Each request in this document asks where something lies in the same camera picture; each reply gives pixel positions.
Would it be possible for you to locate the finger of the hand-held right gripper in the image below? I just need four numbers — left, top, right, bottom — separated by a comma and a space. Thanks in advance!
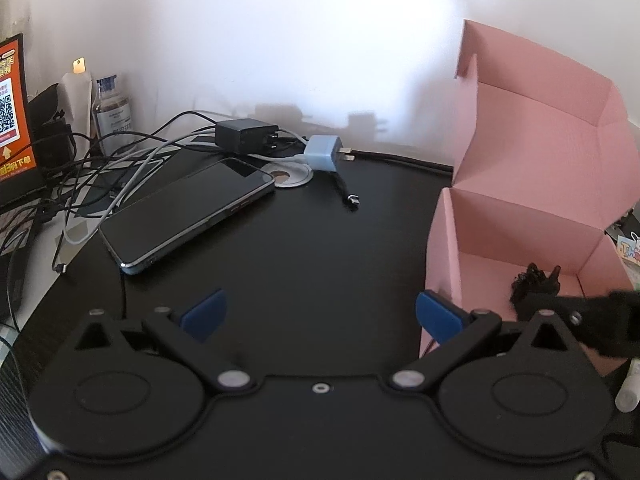
517, 290, 640, 359

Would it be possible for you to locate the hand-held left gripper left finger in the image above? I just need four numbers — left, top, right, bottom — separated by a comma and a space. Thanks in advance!
74, 288, 252, 394

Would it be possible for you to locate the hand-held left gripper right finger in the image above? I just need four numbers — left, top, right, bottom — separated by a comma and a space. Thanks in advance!
387, 290, 578, 392

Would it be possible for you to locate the black hair clip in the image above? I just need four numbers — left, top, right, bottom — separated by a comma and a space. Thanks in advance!
509, 261, 562, 307

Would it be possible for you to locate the pink cardboard box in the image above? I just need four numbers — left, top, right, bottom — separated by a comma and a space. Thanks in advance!
420, 19, 640, 361

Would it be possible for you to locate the black desktop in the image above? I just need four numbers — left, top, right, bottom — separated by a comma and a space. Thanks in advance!
12, 147, 640, 461

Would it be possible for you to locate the white tube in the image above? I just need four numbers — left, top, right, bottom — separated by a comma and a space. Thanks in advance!
614, 358, 640, 414

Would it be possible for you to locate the colourful printed packet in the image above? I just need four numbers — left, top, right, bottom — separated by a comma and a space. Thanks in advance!
605, 211, 640, 287

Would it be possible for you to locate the black smartphone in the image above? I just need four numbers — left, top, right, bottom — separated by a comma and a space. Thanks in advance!
98, 157, 277, 276

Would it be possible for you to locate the black power adapter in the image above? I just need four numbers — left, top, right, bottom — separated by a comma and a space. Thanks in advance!
215, 118, 281, 155

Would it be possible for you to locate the light blue charger plug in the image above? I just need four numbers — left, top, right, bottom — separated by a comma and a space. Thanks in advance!
303, 135, 356, 174

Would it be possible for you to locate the clear bottle white label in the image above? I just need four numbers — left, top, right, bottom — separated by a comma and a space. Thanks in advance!
92, 74, 134, 157

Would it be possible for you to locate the black box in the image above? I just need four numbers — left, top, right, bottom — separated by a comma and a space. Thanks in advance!
27, 84, 77, 173

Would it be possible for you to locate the white pouch with tag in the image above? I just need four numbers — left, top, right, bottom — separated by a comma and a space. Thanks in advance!
59, 57, 97, 137

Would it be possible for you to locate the short black usb cable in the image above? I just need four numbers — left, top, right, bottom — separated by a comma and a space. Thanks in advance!
332, 170, 362, 211

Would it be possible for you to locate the white charging cable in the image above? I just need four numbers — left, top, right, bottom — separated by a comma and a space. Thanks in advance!
62, 132, 311, 247

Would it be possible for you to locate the white round wireless charger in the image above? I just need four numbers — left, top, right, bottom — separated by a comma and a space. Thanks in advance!
260, 160, 315, 190

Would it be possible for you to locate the thick black cable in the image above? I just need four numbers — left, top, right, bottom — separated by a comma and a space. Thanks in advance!
350, 148, 454, 177

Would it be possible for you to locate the thin black cable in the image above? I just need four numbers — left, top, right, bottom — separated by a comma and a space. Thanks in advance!
45, 109, 221, 277

